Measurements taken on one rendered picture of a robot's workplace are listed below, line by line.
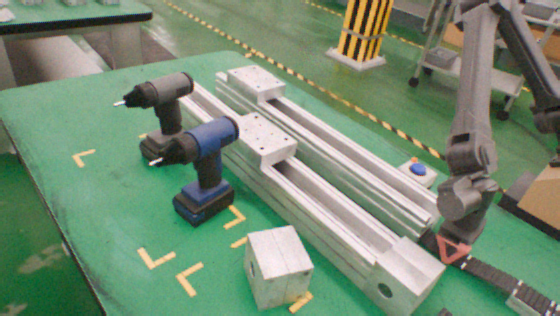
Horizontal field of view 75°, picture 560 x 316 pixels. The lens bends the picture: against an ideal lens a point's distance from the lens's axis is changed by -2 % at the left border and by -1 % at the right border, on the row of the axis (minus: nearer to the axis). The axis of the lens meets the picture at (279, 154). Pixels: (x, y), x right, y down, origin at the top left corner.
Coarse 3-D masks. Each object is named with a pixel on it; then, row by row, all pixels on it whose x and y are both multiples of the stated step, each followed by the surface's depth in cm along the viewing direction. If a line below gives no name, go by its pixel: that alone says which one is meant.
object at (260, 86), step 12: (228, 72) 115; (240, 72) 115; (252, 72) 117; (264, 72) 118; (240, 84) 112; (252, 84) 109; (264, 84) 111; (276, 84) 112; (252, 96) 109; (264, 96) 109; (276, 96) 113
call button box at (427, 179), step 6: (408, 162) 99; (402, 168) 96; (408, 168) 96; (426, 168) 97; (408, 174) 94; (414, 174) 94; (420, 174) 94; (426, 174) 95; (432, 174) 96; (414, 180) 93; (420, 180) 93; (426, 180) 93; (432, 180) 96; (426, 186) 95
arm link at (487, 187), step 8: (480, 176) 72; (488, 176) 71; (472, 184) 68; (480, 184) 69; (488, 184) 70; (496, 184) 70; (480, 192) 67; (488, 192) 69; (496, 192) 70; (488, 200) 70; (480, 208) 71
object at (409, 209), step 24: (216, 96) 126; (240, 96) 116; (288, 120) 103; (312, 120) 105; (312, 144) 97; (336, 144) 100; (312, 168) 100; (336, 168) 93; (360, 168) 89; (384, 168) 91; (360, 192) 90; (384, 192) 84; (408, 192) 87; (384, 216) 86; (408, 216) 81; (432, 216) 84
